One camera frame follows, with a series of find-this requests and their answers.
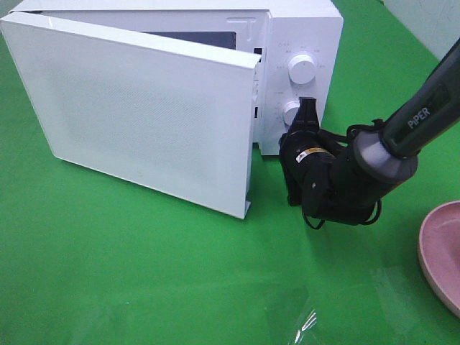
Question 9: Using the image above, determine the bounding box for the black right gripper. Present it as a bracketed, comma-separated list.
[279, 97, 341, 206]

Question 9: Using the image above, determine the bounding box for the pink round plate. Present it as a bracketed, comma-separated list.
[418, 201, 459, 317]

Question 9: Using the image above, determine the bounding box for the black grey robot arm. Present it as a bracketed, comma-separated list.
[279, 43, 459, 229]

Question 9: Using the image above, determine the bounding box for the lower white microwave knob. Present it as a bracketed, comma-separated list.
[282, 101, 300, 127]

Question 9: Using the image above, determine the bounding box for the white microwave knob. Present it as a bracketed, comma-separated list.
[287, 52, 316, 85]
[282, 101, 300, 127]

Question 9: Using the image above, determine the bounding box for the upper white microwave knob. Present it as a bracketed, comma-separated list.
[287, 52, 316, 85]

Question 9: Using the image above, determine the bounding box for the white microwave oven body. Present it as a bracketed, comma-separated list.
[16, 1, 343, 155]

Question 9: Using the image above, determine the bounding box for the clear tape patch near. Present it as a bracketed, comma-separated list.
[264, 287, 325, 345]

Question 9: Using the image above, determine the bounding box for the clear tape patch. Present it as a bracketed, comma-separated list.
[371, 267, 418, 334]
[264, 287, 325, 345]

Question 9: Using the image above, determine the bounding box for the clear tape patch right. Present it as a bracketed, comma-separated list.
[371, 267, 418, 334]

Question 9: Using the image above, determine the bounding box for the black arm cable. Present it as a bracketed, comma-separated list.
[300, 118, 385, 229]

